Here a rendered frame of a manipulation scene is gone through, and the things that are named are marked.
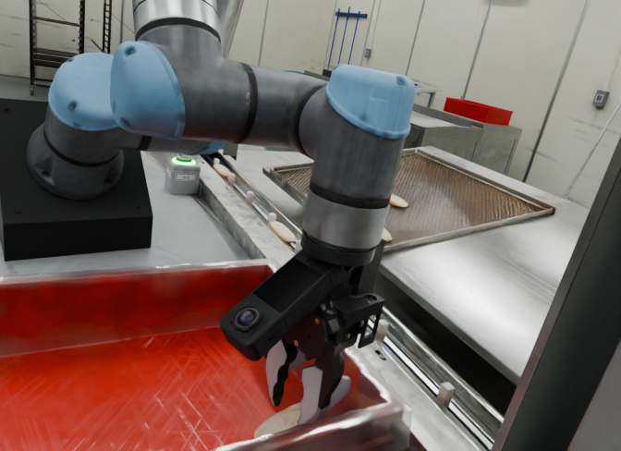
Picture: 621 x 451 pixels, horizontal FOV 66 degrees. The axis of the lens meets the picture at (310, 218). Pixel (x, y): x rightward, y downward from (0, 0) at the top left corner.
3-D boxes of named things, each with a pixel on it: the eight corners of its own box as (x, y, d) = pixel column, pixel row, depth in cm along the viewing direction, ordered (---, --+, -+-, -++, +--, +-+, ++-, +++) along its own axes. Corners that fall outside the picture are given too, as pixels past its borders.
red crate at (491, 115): (442, 110, 450) (445, 96, 446) (467, 114, 470) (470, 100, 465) (483, 122, 411) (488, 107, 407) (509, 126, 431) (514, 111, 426)
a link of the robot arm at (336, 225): (352, 213, 39) (287, 181, 44) (340, 263, 40) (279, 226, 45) (406, 205, 44) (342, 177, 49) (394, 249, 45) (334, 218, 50)
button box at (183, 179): (162, 197, 124) (165, 155, 121) (191, 197, 128) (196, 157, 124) (168, 208, 118) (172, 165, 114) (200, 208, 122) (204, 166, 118)
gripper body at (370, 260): (374, 349, 50) (402, 246, 46) (316, 376, 44) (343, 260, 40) (323, 313, 55) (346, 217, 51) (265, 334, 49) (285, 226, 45)
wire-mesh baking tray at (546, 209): (269, 173, 128) (269, 167, 128) (417, 152, 149) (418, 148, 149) (372, 256, 88) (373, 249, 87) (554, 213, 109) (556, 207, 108)
